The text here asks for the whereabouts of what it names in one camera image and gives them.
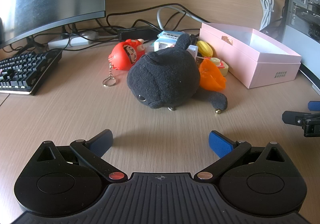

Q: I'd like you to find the black power adapter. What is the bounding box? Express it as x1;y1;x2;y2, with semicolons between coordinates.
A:
117;27;157;41

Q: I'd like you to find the black mechanical keyboard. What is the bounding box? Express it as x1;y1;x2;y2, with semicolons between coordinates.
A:
0;50;63;96

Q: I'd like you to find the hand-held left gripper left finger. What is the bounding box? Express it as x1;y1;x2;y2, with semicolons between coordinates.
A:
22;129;128;182

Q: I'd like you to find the red daruma keychain toy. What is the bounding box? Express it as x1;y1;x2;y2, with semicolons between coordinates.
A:
102;38;146;88

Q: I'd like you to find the black cable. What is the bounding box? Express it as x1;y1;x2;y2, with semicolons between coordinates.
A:
106;3;200;30

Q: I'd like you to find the pink cardboard box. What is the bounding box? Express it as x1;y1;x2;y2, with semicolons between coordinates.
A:
199;22;302;89

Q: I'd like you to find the wooden desktop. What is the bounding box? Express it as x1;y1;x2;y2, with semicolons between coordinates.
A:
0;10;320;214

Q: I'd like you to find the yellow corn toy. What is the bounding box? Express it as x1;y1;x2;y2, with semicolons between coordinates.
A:
196;40;213;58

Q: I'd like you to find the blue white tissue pack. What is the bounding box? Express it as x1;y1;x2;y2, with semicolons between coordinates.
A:
154;30;199;60

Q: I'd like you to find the white power strip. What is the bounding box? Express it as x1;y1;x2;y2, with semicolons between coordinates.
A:
47;30;98;51

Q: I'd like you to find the orange toy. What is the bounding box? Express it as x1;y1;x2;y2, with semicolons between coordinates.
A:
199;59;227;91

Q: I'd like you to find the black plush toy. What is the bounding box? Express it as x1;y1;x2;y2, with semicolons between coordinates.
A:
126;33;228;115

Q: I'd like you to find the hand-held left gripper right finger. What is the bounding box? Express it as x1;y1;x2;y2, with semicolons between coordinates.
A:
195;130;299;182

